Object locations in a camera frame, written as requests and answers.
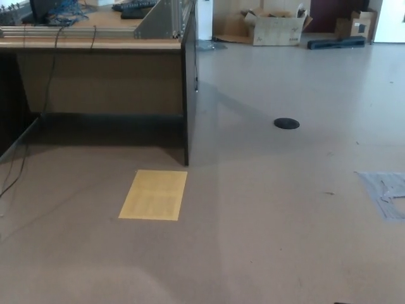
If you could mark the yellow floor patch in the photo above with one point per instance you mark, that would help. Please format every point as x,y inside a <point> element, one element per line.
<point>153,196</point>

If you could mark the black round floor cover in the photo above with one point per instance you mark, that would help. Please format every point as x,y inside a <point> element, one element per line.
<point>286,123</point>

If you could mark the clear plastic wrap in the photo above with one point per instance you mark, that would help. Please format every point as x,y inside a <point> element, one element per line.
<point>209,45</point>

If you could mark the flat cardboard sheet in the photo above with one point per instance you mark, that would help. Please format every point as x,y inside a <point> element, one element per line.
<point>231,30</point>

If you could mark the wooden desk with dark panels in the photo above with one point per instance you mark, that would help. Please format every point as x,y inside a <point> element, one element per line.
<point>95,79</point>

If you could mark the large open cardboard box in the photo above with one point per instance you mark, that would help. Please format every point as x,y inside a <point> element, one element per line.
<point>275,31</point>

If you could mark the black keyboard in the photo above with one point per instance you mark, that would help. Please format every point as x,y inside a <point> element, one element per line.
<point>134,4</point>
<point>134,14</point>

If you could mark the dark blue flat bag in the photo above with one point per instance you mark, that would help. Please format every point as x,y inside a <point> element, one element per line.
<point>335,43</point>

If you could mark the grey tape patch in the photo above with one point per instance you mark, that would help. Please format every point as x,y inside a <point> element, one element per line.
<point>370,190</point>

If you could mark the small cardboard box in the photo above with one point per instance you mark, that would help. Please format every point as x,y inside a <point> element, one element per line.
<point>352,30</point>

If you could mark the black monitor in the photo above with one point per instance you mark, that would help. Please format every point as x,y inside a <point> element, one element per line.
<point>41,9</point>

